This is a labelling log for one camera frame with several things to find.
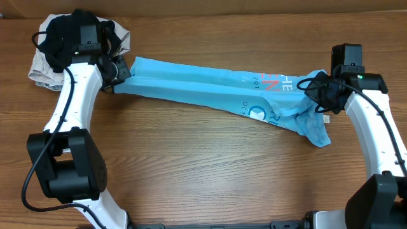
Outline grey folded garment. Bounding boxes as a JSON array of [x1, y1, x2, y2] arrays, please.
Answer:
[[36, 81, 62, 92]]

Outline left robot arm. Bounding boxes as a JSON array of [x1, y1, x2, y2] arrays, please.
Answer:
[[21, 24, 133, 228]]

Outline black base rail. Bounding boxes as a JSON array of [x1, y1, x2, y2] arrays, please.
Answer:
[[132, 220, 304, 229]]

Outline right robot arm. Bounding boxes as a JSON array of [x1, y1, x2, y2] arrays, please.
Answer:
[[303, 43, 406, 229]]

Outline light blue printed t-shirt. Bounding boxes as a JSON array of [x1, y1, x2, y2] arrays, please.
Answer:
[[114, 57, 331, 148]]

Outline black folded garment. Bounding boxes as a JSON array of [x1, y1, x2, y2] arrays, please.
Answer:
[[39, 9, 121, 73]]

